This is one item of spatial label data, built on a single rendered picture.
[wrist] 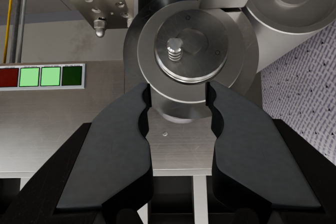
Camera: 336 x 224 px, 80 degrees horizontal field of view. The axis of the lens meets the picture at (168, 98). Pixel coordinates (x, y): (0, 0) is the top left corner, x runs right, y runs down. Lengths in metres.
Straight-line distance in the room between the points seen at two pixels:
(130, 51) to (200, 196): 0.44
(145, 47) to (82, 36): 2.30
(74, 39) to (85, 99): 1.98
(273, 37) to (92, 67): 0.47
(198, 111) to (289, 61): 0.23
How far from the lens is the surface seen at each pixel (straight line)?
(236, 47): 0.23
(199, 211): 0.59
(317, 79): 0.34
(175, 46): 0.18
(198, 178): 0.57
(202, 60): 0.20
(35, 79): 0.67
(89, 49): 2.43
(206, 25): 0.22
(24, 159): 0.68
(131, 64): 0.23
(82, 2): 0.57
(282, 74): 0.42
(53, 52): 2.62
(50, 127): 0.64
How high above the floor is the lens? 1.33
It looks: 8 degrees down
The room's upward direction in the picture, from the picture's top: 179 degrees clockwise
